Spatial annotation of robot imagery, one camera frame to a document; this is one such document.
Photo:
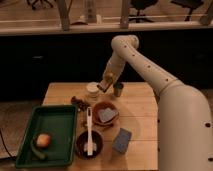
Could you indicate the black office chair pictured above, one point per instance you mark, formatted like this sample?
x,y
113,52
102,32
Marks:
x,y
140,5

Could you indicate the yellow red apple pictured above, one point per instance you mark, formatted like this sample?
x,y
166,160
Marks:
x,y
43,140

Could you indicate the wooden table leg post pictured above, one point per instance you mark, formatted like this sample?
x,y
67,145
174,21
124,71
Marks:
x,y
63,13

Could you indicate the black chair far right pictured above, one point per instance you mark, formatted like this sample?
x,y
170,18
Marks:
x,y
190,4

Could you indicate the wooden post right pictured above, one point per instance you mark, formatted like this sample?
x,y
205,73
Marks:
x,y
124,19

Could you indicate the orange brown bowl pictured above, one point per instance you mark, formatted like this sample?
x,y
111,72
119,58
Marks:
x,y
103,105

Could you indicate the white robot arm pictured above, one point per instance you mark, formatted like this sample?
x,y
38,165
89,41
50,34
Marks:
x,y
185,128

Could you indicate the green cucumber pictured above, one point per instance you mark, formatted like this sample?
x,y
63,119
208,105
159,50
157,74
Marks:
x,y
40,155

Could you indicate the white paper cup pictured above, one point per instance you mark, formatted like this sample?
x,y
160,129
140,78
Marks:
x,y
92,89

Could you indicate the dark dried fruit cluster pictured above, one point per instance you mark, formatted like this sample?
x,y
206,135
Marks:
x,y
79,103

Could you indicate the white spatula brush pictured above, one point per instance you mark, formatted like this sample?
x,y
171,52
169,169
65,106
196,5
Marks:
x,y
89,130

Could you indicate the grey white cloth piece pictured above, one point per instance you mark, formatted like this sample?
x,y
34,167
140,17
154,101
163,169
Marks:
x,y
107,114

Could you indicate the small metal cup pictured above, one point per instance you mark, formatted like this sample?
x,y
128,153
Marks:
x,y
118,87

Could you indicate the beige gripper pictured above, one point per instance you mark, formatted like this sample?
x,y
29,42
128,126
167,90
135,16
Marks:
x,y
106,82

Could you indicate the black chair base left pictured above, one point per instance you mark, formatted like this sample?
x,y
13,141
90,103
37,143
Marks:
x,y
34,4

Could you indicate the blue sponge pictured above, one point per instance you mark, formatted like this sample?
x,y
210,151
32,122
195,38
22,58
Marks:
x,y
121,142

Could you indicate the green plastic tray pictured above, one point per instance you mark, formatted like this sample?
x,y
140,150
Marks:
x,y
59,121

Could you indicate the dark brown bowl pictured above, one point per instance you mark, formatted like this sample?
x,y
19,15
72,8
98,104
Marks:
x,y
81,145

